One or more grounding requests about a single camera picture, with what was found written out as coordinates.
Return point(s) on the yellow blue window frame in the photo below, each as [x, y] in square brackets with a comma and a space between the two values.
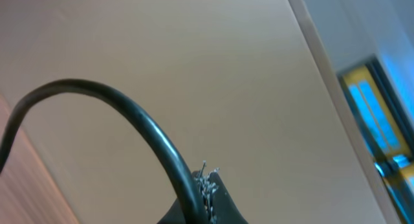
[386, 130]

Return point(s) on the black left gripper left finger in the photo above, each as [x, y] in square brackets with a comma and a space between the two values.
[174, 215]

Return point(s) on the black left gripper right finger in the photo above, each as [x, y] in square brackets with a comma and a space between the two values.
[219, 205]

